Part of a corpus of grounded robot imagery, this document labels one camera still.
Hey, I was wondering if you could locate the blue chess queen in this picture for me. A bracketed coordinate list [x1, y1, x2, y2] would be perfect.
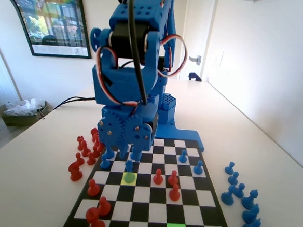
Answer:
[122, 160, 137, 185]

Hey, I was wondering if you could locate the blue chess king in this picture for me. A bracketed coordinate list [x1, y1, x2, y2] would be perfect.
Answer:
[103, 143, 115, 161]

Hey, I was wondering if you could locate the red chess bishop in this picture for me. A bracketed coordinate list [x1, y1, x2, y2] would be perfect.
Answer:
[80, 140, 92, 157]

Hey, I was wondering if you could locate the red pieces bottom left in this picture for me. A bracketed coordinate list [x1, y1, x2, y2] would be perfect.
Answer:
[84, 206, 108, 227]

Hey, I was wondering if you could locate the black and white chessboard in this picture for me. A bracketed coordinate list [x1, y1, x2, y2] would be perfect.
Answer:
[60, 131, 241, 227]

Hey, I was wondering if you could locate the clear plastic wrap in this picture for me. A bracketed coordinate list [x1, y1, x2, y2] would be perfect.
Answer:
[3, 96, 43, 119]

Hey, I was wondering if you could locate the blue table clamp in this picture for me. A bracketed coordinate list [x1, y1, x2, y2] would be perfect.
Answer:
[188, 72, 203, 83]

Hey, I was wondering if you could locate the cardboard box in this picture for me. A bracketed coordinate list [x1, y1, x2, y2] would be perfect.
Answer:
[0, 97, 54, 130]

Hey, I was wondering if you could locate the black framed poster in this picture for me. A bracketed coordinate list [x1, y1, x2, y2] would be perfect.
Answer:
[0, 0, 97, 61]

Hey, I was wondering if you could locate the white door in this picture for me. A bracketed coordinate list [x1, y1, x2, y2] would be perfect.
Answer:
[169, 0, 219, 83]

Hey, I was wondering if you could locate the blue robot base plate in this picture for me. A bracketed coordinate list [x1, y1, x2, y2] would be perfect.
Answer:
[153, 92, 210, 153]

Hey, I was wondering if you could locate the black power cable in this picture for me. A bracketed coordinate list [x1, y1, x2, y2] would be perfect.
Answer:
[52, 93, 97, 112]
[54, 93, 97, 111]

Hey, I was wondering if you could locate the red white black servo cable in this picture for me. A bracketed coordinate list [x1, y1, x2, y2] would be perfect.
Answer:
[92, 46, 143, 108]
[158, 33, 190, 79]

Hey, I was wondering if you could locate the metal door handle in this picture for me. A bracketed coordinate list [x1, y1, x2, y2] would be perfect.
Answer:
[188, 54, 202, 65]

